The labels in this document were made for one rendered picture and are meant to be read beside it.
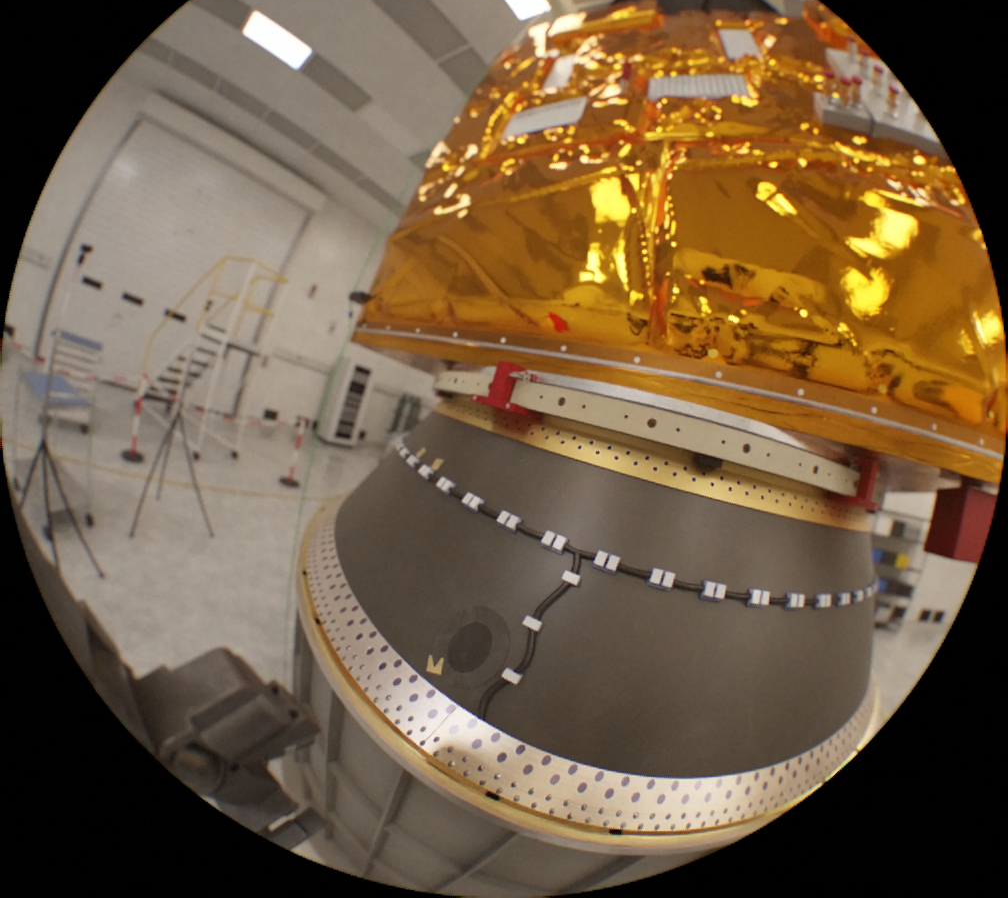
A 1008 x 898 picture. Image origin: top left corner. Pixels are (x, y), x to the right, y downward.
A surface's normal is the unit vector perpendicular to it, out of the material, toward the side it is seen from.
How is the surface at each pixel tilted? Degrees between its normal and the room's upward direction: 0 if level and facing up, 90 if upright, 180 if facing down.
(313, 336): 90
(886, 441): 90
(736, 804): 43
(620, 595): 62
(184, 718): 30
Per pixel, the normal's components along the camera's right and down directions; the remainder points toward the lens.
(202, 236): 0.81, 0.20
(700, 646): -0.09, -0.59
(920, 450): -0.53, -0.24
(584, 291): -0.40, -0.11
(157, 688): 0.04, -0.93
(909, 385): -0.66, 0.45
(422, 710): -0.14, -0.86
